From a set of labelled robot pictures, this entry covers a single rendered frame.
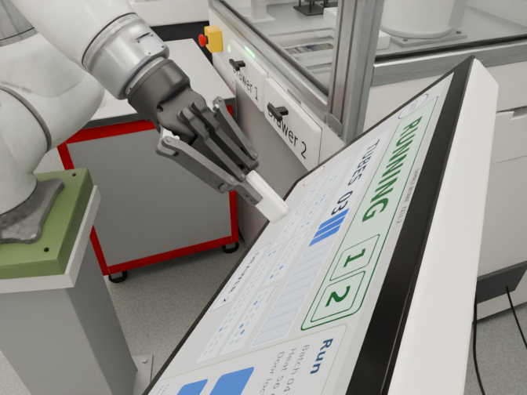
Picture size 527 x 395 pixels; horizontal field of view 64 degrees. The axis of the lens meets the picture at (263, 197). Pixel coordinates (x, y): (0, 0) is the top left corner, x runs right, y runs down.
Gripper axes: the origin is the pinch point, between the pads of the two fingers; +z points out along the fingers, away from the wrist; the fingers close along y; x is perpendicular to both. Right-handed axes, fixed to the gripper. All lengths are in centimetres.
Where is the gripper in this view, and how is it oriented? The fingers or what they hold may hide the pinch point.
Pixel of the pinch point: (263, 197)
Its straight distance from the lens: 54.1
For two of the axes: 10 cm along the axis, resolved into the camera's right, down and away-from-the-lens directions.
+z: 6.9, 7.1, 1.4
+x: -5.8, 4.3, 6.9
